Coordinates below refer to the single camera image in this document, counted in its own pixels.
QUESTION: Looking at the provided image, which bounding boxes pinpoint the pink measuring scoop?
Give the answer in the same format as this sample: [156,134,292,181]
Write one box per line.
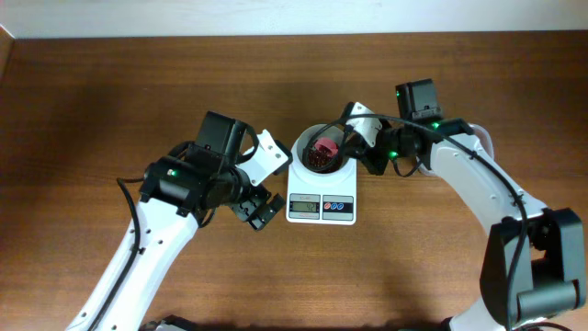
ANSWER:
[313,137,339,157]

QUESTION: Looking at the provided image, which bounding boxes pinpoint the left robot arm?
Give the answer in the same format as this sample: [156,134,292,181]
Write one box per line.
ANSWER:
[68,111,292,331]

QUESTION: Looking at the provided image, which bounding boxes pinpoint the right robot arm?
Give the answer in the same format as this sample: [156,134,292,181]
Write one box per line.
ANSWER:
[340,79,587,330]

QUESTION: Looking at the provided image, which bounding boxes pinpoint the white digital kitchen scale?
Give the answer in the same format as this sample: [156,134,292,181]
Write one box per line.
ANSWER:
[286,163,357,225]

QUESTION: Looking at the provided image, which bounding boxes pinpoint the beans in white bowl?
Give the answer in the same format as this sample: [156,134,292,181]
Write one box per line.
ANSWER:
[308,147,343,174]

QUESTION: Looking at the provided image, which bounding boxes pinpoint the white round bowl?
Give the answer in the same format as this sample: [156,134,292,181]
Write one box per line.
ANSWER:
[291,124,356,177]

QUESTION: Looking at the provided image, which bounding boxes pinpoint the clear plastic bean container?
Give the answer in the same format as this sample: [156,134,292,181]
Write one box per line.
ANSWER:
[418,123,494,177]

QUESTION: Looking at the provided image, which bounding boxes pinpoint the left black cable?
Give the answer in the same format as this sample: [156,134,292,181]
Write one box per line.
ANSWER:
[86,177,144,331]

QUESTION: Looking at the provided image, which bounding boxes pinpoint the black cable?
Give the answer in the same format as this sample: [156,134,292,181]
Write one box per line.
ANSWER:
[86,177,144,331]
[302,114,529,331]

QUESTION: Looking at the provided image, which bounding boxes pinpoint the right black cable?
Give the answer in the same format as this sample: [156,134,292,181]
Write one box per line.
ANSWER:
[302,114,529,331]

